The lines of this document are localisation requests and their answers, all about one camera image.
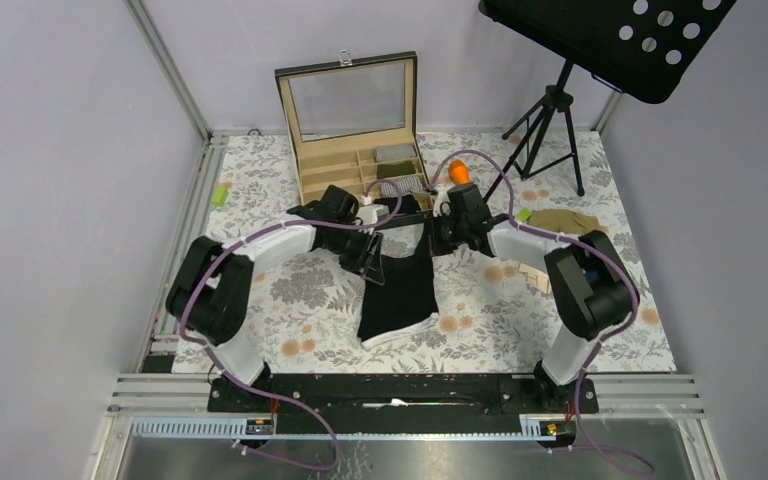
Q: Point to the olive rolled underwear in box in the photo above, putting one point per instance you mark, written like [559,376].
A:
[396,169]

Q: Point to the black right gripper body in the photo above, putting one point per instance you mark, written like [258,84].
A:
[449,232]

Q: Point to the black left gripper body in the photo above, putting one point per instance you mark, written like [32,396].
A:
[347,240]

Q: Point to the black underwear white trim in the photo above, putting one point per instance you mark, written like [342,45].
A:
[405,305]

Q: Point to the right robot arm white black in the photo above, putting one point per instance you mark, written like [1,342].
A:
[592,290]

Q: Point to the green block near underwear pile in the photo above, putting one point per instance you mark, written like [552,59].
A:
[524,216]

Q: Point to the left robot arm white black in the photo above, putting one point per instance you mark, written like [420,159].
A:
[209,295]

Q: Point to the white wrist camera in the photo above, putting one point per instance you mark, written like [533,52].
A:
[441,204]
[371,214]

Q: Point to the green block at left edge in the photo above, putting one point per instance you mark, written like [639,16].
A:
[220,195]

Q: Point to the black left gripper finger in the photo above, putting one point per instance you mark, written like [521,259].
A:
[372,269]
[357,263]

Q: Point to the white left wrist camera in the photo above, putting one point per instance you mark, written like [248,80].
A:
[371,214]

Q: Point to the olive khaki underwear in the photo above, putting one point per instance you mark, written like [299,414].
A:
[565,221]

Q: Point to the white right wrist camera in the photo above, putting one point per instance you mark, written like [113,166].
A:
[441,204]

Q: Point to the striped rolled underwear in box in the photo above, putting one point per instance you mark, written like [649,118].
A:
[406,185]

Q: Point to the floral table cloth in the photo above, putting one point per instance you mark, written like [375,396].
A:
[303,315]

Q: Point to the black music stand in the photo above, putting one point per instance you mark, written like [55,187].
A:
[638,48]

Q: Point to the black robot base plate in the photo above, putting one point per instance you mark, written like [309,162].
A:
[404,403]

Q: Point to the grey rolled underwear in box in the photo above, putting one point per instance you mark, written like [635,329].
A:
[394,153]

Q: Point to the wooden organizer box glass lid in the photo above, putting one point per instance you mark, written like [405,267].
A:
[338,112]

